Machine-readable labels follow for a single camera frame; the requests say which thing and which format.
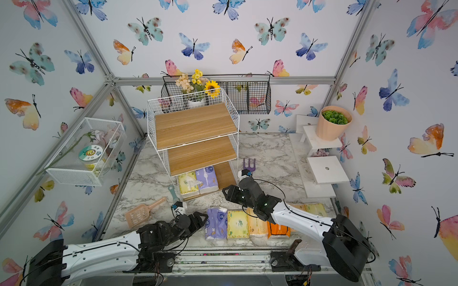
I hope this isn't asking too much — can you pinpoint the artificial flower bouquet in pot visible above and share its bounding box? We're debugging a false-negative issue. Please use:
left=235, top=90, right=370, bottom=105
left=175, top=69, right=221, bottom=108

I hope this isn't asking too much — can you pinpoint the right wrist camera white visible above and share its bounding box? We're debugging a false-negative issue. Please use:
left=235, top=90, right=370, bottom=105
left=238, top=169, right=252, bottom=180

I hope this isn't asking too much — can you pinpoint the artificial pink rose stem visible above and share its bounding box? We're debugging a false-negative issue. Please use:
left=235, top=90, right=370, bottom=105
left=38, top=129, right=122, bottom=175

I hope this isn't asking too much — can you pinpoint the white wire wall basket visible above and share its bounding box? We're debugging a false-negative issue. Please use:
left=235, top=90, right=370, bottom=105
left=44, top=117, right=126, bottom=187

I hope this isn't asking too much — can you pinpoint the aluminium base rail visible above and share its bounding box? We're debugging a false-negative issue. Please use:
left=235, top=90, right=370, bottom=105
left=69, top=246, right=375, bottom=286

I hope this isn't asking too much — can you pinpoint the green-white tissue pack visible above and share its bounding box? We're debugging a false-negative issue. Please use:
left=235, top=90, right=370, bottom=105
left=227, top=210, right=249, bottom=239

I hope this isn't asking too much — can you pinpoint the orange-yellow tissue pack top shelf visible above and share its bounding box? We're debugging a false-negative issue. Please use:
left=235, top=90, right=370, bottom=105
left=292, top=204, right=308, bottom=212

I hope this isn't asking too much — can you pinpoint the white stepped stand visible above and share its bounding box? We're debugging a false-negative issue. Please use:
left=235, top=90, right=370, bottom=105
left=289, top=115, right=349, bottom=199

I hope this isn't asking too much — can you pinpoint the yellow tissue pack bottom shelf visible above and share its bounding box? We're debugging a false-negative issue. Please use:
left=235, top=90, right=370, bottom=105
left=178, top=171, right=200, bottom=199

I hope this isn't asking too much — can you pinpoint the white wire three-tier shelf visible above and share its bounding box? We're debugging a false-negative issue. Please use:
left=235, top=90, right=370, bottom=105
left=147, top=88, right=240, bottom=189

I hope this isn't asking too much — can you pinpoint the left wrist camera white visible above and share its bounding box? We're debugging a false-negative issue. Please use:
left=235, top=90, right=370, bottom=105
left=171, top=201, right=187, bottom=217

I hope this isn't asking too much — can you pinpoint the purple tissue pack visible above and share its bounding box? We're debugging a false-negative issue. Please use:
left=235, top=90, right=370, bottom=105
left=205, top=207, right=228, bottom=240
left=196, top=166, right=219, bottom=194

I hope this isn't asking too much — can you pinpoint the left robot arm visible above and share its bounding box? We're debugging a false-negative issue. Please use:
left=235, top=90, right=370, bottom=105
left=20, top=212, right=208, bottom=286

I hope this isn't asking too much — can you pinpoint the round green-lidded jar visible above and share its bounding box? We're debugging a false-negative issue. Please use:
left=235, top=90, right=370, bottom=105
left=78, top=145, right=104, bottom=171

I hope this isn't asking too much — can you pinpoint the pink plastic scoop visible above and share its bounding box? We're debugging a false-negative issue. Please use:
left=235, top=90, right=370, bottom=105
left=125, top=197, right=167, bottom=229

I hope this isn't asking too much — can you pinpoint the pale orange tissue pack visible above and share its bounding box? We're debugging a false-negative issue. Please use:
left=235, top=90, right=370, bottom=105
left=246, top=208, right=268, bottom=237

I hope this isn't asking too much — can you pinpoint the pink pot with green plant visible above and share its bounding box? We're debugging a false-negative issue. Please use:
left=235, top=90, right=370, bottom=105
left=316, top=106, right=353, bottom=141

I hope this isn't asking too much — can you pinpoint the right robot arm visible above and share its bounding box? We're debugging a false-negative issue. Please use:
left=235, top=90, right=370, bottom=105
left=223, top=176, right=376, bottom=282

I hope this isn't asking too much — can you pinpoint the teal small brush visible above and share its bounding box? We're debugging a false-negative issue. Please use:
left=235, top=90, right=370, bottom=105
left=168, top=184, right=181, bottom=204

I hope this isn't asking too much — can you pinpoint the bright orange tissue pack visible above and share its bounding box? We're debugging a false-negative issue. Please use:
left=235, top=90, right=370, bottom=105
left=267, top=222, right=291, bottom=239

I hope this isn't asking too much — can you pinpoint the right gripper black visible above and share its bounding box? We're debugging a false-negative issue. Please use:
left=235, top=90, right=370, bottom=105
left=221, top=184, right=257, bottom=213

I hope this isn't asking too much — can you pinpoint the purple and pink garden fork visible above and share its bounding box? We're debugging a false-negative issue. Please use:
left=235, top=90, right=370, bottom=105
left=243, top=158, right=256, bottom=173

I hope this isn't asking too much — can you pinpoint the yellow-green tissue pack top shelf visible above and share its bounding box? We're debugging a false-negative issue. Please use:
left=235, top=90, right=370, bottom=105
left=304, top=203, right=328, bottom=217

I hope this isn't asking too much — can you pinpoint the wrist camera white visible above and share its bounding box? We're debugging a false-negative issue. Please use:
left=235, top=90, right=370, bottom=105
left=238, top=169, right=252, bottom=180
left=171, top=201, right=187, bottom=217

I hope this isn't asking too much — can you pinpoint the black wire wall basket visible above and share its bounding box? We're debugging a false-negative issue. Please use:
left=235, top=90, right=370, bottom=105
left=160, top=74, right=272, bottom=115

